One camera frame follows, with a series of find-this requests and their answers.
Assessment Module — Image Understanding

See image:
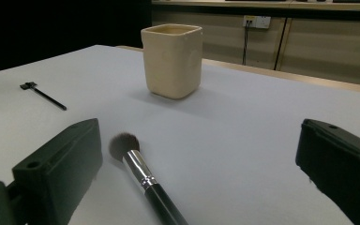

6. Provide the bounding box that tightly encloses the beige square ceramic cup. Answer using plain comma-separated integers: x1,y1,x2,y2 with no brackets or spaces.
140,23,204,100

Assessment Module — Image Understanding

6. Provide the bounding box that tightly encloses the black power cable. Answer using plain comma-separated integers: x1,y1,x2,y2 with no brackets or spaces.
245,20,252,66
242,20,249,66

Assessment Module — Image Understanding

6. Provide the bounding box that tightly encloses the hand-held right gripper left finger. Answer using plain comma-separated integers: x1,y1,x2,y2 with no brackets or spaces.
11,117,103,225

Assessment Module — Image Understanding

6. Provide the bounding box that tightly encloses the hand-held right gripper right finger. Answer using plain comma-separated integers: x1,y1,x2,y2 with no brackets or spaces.
295,118,360,225

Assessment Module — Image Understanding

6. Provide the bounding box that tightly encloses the white wall socket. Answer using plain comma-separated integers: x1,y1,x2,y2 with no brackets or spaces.
242,15,272,30

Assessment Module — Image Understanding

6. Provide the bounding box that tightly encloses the thin black eyebrow brush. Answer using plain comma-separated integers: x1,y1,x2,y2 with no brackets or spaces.
19,81,68,112

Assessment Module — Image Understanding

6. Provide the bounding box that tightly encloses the white table mat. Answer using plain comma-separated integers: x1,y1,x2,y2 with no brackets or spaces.
0,44,360,225

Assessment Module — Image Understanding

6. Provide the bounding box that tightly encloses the black silver makeup brush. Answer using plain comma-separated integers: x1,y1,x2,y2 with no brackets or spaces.
108,132,189,225

